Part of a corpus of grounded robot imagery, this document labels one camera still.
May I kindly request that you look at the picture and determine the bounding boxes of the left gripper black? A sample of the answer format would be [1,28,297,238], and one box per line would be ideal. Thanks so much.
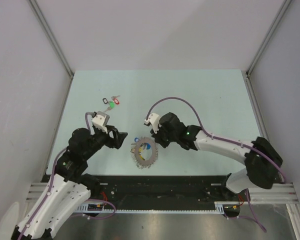
[83,124,127,160]

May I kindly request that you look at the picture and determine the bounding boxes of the metal disc with keyrings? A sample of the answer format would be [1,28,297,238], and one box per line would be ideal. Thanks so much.
[130,136,158,169]

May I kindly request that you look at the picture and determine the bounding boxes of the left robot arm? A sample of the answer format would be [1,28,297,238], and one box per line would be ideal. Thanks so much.
[11,125,128,240]

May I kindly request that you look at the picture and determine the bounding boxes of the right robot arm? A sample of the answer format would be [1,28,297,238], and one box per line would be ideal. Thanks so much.
[144,112,283,201]

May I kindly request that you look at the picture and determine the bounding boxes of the key with light-green tag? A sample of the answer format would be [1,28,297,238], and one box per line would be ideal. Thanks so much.
[104,101,116,112]

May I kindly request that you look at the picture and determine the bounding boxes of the key with red tag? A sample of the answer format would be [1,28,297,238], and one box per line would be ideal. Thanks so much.
[111,95,120,105]

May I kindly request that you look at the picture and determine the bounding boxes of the front aluminium crossbar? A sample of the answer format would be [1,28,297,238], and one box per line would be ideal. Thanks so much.
[25,182,299,204]

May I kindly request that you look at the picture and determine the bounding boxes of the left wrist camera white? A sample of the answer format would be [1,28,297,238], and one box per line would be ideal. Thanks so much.
[91,111,110,134]

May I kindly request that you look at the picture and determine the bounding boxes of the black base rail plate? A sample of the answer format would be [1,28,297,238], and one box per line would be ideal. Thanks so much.
[96,175,246,210]

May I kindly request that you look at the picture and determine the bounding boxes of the white slotted cable duct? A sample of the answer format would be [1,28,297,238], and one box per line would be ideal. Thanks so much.
[73,202,241,215]

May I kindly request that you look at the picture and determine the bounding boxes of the right aluminium side rail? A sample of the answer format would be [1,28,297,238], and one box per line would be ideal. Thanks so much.
[241,71,281,177]

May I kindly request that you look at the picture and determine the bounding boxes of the left aluminium frame post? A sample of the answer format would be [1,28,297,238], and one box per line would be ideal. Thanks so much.
[26,0,74,80]

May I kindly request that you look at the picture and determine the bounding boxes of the aluminium frame post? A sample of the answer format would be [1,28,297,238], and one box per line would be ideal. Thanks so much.
[245,0,294,78]
[26,0,74,80]

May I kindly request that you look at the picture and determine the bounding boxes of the right aluminium frame post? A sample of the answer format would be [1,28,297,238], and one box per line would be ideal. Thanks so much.
[245,0,294,78]

